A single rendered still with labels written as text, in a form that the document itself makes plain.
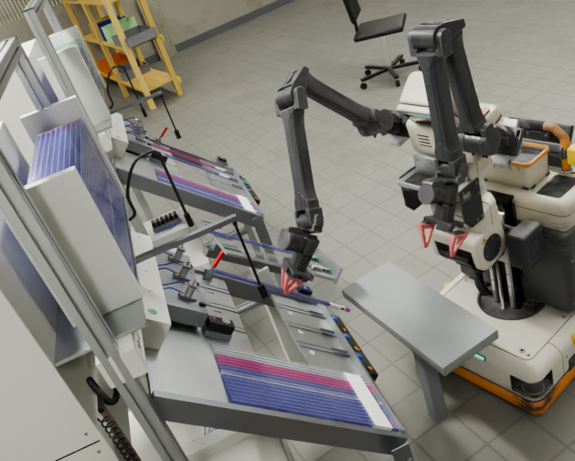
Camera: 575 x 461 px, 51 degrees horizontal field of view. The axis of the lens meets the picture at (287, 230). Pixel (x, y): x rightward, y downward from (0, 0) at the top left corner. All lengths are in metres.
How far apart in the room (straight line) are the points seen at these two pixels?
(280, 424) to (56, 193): 0.74
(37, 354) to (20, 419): 0.16
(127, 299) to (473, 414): 1.71
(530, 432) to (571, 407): 0.20
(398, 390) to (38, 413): 1.80
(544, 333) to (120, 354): 1.77
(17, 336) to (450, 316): 1.46
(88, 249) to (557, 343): 1.82
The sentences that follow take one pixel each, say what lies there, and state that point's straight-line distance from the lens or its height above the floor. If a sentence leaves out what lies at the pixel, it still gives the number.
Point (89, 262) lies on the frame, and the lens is 1.29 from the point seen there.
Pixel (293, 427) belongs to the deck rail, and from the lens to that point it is 1.53.
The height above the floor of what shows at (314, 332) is 0.78.
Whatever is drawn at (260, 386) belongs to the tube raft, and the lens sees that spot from 1.56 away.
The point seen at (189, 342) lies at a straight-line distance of 1.61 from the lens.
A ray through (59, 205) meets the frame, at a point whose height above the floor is 1.66.
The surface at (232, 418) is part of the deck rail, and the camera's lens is 1.45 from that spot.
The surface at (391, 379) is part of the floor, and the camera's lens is 2.86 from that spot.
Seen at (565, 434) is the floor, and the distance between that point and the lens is 2.61.
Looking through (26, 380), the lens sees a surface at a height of 1.39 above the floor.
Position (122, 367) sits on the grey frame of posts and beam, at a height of 1.35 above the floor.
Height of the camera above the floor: 2.07
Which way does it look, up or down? 30 degrees down
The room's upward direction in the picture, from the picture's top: 20 degrees counter-clockwise
